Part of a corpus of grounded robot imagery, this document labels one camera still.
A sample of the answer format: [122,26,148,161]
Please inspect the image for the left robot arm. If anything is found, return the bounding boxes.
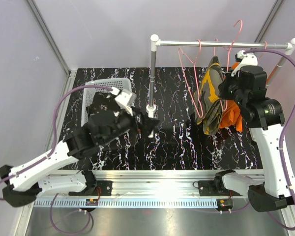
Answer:
[0,110,159,207]

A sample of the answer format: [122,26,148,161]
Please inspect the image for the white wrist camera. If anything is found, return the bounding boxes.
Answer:
[231,50,258,77]
[111,87,137,114]

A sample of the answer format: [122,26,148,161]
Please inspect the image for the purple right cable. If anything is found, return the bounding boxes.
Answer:
[245,48,295,231]

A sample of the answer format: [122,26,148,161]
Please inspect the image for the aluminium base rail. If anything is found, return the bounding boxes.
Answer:
[22,169,286,209]

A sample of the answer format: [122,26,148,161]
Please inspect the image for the white plastic basket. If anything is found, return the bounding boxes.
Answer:
[81,78,132,126]

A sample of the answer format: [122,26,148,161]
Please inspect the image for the pink hanger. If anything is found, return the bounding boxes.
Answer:
[220,19,243,112]
[257,41,268,61]
[177,39,204,118]

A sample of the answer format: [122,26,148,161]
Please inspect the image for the black white patterned trousers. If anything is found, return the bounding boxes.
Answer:
[82,89,136,126]

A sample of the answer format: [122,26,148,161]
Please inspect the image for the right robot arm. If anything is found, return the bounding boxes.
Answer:
[213,65,295,212]

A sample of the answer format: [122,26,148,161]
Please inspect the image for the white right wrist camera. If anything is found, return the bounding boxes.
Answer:
[231,50,258,77]

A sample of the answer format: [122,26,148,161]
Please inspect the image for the silver clothes rack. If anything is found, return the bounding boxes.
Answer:
[146,34,295,138]

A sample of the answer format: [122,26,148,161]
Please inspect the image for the camouflage yellow trousers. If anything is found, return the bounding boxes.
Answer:
[193,56,226,136]

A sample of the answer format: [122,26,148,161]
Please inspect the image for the orange trousers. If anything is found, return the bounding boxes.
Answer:
[218,61,243,133]

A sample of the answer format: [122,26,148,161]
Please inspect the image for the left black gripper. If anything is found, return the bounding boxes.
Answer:
[101,105,160,146]

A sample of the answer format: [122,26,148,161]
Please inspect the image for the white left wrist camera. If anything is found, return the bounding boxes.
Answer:
[111,87,137,114]

